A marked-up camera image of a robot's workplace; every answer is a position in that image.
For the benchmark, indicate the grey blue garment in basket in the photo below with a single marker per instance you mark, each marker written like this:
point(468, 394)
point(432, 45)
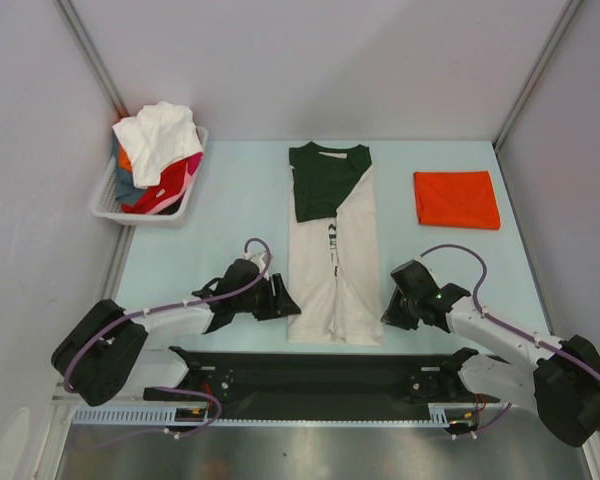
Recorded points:
point(125, 190)

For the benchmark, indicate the pink garment in basket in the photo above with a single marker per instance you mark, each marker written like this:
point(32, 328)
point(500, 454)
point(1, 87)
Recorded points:
point(192, 164)

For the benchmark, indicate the red t shirt in basket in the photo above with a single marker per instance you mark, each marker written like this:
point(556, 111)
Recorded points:
point(172, 185)

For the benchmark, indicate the folded orange t shirt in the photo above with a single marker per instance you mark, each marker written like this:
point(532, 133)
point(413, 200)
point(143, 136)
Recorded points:
point(456, 199)

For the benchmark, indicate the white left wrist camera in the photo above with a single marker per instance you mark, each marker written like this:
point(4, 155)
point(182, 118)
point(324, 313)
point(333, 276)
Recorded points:
point(260, 259)

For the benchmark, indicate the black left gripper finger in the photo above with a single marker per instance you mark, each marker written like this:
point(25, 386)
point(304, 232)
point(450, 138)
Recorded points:
point(274, 311)
point(277, 291)

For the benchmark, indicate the white t shirt in basket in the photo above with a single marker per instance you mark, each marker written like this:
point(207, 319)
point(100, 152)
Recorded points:
point(156, 137)

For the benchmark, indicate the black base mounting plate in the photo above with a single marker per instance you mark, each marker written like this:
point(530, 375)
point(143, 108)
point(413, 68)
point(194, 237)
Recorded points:
point(320, 387)

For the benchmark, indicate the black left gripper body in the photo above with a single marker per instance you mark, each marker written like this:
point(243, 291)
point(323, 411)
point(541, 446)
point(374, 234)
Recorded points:
point(260, 295)

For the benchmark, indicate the white slotted cable duct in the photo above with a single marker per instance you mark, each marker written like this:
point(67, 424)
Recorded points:
point(171, 416)

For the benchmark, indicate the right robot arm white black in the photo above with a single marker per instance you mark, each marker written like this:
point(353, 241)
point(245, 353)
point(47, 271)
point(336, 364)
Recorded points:
point(556, 379)

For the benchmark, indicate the orange garment in basket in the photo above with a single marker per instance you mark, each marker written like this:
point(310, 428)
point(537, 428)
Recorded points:
point(123, 160)

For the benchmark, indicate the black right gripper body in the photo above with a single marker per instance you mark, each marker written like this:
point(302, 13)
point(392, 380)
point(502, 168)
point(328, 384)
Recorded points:
point(397, 310)

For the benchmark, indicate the right aluminium corner post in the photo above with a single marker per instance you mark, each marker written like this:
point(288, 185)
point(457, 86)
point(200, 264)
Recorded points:
point(550, 48)

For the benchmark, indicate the white plastic laundry basket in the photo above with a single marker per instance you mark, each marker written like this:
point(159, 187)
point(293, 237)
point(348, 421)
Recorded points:
point(104, 204)

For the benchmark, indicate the cream and green t shirt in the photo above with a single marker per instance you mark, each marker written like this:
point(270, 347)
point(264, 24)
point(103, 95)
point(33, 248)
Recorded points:
point(333, 264)

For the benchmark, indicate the aluminium corner post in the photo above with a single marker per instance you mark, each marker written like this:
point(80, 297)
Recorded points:
point(550, 48)
point(87, 48)

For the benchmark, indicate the left aluminium corner post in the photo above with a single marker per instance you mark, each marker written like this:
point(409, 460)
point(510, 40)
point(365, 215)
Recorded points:
point(87, 48)

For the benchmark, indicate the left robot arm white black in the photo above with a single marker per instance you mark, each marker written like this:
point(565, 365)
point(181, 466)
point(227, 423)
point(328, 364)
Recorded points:
point(101, 352)

